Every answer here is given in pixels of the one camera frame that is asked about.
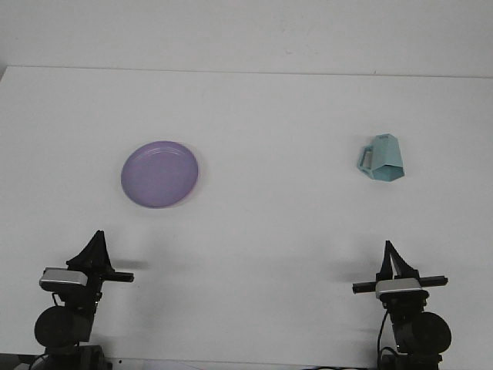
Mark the pale blue hexagonal cup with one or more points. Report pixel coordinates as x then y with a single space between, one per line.
387 154

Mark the pale purple round plate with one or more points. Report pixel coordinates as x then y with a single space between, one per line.
159 175

